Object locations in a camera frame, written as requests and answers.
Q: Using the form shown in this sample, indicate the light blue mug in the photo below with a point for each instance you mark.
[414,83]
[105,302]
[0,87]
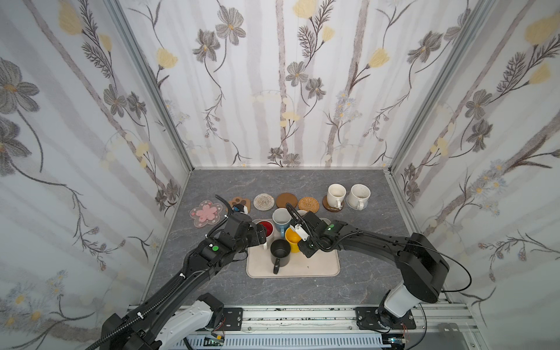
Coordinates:
[281,219]

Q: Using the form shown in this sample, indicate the yellow mug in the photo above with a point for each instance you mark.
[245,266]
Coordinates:
[293,239]

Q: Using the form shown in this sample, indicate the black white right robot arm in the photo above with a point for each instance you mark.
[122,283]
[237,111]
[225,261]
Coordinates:
[423,269]

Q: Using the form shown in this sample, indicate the aluminium corner post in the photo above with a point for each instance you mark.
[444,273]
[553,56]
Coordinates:
[147,77]
[458,52]

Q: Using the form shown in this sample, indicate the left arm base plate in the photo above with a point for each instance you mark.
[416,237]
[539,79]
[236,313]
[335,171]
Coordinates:
[231,320]

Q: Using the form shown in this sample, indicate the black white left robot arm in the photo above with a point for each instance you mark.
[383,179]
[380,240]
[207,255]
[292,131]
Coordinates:
[159,322]

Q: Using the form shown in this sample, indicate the red inside white mug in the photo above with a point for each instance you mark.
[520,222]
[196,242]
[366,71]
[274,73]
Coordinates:
[269,233]

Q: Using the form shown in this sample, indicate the woven rattan round coaster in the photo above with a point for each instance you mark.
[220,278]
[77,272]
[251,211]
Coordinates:
[309,204]

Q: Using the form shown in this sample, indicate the glossy dark brown round coaster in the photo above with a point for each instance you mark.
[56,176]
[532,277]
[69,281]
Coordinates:
[332,209]

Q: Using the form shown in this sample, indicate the aluminium corner post left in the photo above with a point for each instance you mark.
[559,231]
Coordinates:
[147,77]

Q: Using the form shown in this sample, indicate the brown round wooden coaster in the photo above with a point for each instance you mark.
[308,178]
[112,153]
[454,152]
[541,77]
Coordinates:
[286,198]

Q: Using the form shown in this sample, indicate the pink flower shaped coaster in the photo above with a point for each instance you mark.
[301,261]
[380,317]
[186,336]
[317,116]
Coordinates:
[206,213]

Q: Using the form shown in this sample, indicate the black mug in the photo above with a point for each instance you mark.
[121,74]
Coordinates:
[280,254]

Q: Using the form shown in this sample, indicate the aluminium corner post right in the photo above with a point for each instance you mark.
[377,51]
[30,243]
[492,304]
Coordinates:
[458,52]

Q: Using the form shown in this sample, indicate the white grey round coaster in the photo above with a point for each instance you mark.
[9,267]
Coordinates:
[264,202]

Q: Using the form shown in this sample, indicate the beige plastic tray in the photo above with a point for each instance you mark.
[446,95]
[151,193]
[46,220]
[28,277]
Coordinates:
[260,264]

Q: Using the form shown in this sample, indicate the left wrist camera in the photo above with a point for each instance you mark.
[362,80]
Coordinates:
[240,208]

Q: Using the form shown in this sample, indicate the cork paw print coaster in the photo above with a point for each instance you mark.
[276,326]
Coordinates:
[240,200]

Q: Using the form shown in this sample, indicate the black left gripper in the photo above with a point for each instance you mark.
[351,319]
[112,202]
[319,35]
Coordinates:
[257,234]

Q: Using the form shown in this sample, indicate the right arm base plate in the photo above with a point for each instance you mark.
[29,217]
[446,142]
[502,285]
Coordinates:
[370,318]

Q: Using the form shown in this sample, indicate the aluminium mounting rail frame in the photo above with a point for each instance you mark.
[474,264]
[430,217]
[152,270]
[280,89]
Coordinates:
[439,326]

